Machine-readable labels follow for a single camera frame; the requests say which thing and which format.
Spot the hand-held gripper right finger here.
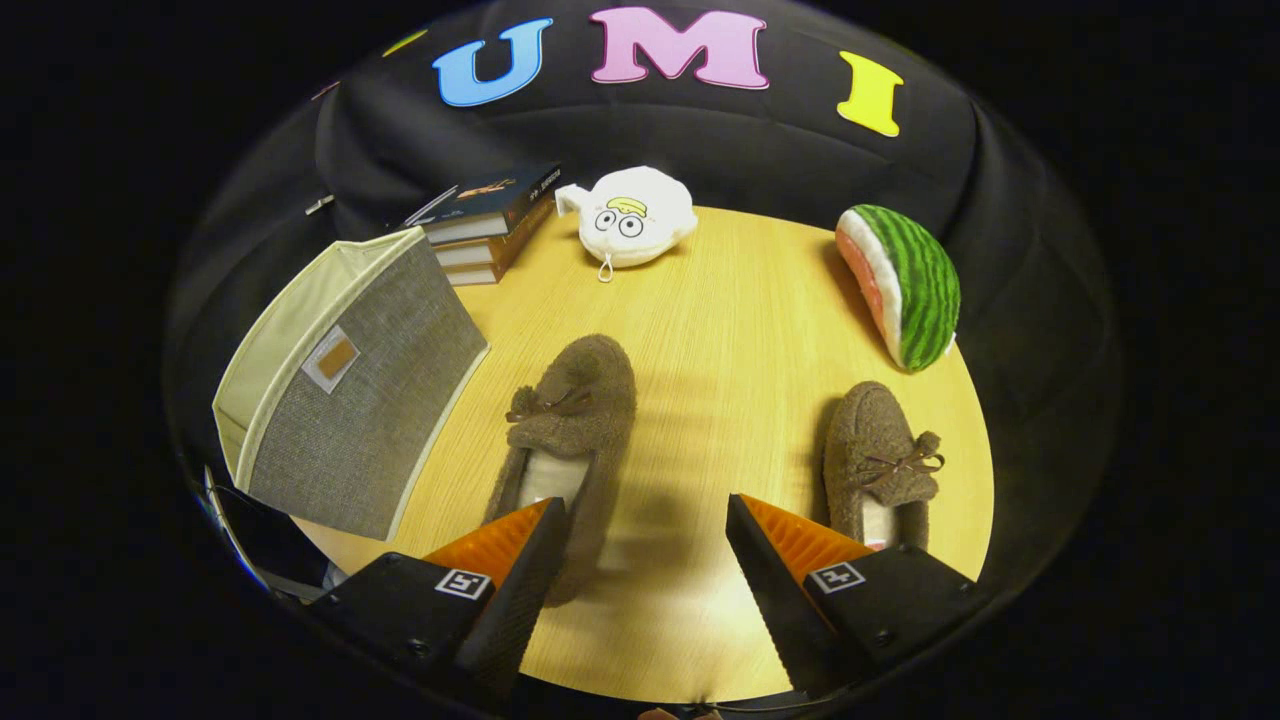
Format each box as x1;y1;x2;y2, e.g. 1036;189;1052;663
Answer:
726;493;981;701

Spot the brown fuzzy shoe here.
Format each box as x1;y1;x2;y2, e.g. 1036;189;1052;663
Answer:
483;334;638;608
822;380;946;553

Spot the grey fabric storage box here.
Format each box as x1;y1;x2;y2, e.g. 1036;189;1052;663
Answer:
212;227;491;542

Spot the black backdrop cloth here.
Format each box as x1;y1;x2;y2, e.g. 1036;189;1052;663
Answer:
165;0;1121;621

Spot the brown cover book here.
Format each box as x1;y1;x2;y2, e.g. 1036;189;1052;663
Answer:
433;200;557;269
445;232;536;288

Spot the computer screen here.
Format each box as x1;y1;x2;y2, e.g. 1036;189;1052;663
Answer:
203;465;336;603

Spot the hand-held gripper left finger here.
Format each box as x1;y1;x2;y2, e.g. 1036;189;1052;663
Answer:
308;497;569;713

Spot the white plush toy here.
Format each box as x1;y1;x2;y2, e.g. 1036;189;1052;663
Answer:
555;166;699;284

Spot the watermelon slice plush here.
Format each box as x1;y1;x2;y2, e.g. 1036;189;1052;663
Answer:
835;204;962;374

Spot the dark blue book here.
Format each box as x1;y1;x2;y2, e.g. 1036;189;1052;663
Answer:
404;163;563;246

